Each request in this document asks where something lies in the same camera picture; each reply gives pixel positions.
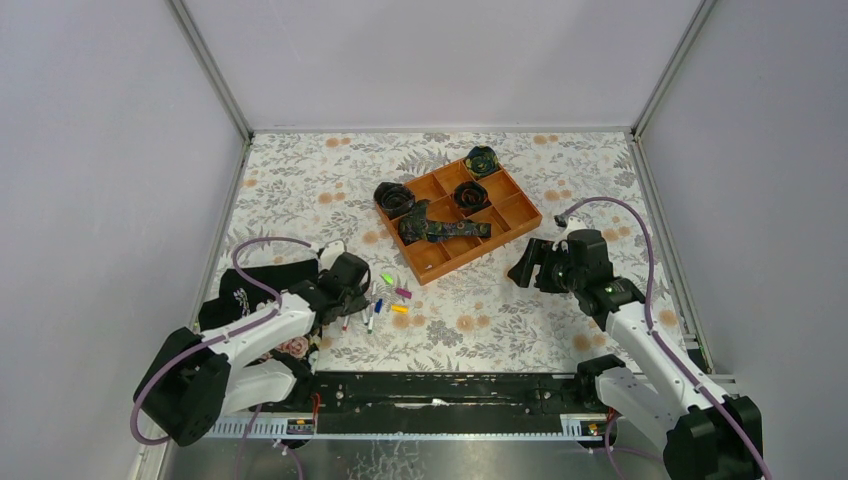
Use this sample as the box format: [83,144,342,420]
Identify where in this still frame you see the floral table cloth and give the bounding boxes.
[205,132,686,373]

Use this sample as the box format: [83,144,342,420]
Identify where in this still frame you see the rolled dark tie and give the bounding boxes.
[373,182,416,220]
[453,181,491,216]
[464,145,500,180]

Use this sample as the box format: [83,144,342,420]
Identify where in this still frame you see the unrolled dark patterned tie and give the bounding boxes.
[397,200,492,245]

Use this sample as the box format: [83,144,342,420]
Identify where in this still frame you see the rolled dark tie centre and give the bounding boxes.
[453,181,491,216]

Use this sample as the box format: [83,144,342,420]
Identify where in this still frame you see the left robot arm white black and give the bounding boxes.
[130,248,371,446]

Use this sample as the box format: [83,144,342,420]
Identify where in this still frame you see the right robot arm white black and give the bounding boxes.
[508,229,767,479]

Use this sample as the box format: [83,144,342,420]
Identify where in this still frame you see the black floral cloth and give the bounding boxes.
[196,258,323,382]

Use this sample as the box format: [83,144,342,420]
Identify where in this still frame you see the rolled dark tie left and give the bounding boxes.
[373,182,416,220]

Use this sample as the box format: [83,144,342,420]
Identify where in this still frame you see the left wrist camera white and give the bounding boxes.
[319,240,346,265]

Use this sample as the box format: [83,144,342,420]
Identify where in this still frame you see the rolled dark tie top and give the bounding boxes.
[464,145,500,180]

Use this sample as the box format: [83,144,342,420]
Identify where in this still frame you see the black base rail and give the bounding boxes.
[263,372,612,437]

